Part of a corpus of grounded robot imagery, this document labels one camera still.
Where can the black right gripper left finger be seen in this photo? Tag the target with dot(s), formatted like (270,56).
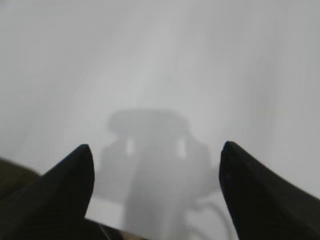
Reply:
(54,206)

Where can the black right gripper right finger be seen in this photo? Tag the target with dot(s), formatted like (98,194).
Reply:
(263,205)

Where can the green plastic bottle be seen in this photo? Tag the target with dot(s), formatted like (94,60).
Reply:
(14,177)

